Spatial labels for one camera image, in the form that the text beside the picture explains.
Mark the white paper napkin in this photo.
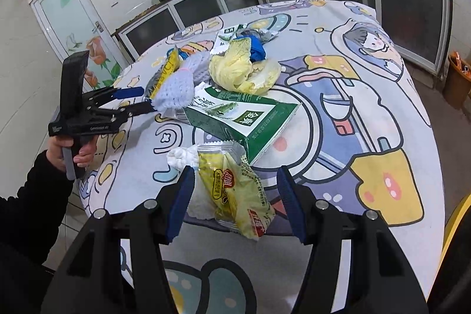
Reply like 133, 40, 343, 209
186, 170, 221, 222

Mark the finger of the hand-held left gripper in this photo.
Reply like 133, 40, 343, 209
91, 101, 156, 120
84, 86, 145, 107

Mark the brown waste bin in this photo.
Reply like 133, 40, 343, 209
442, 51, 471, 110

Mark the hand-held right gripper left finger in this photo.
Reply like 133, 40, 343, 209
40, 165, 195, 314

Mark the green milk carton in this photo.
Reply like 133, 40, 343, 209
183, 85, 303, 166

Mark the yellow snack wrapper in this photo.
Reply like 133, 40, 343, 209
197, 139, 276, 242

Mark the person's left hand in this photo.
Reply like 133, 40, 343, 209
46, 136, 97, 172

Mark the white foam fruit net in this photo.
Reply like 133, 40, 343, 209
152, 51, 211, 113

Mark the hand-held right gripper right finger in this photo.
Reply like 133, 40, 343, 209
276, 166, 429, 314

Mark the kitchen counter cabinet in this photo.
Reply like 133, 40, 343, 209
114, 0, 457, 79

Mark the crumpled white tissue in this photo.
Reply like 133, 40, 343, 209
167, 145, 201, 171

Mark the flower printed glass door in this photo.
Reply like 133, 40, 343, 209
29, 0, 129, 87

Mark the person's left forearm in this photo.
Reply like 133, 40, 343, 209
0, 150, 76, 270

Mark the yellow packet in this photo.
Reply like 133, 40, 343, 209
162, 46, 186, 79

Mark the cartoon printed tablecloth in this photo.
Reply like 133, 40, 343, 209
75, 0, 446, 314

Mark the grey plastic wrapper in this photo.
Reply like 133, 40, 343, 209
239, 23, 282, 42

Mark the blue rubber glove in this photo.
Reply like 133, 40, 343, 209
235, 35, 266, 63

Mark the napa cabbage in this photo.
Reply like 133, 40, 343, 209
208, 40, 283, 96

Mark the yellow trash bin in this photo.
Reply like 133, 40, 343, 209
440, 204, 471, 263

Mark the green and white wrapper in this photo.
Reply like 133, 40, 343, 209
214, 26, 241, 55

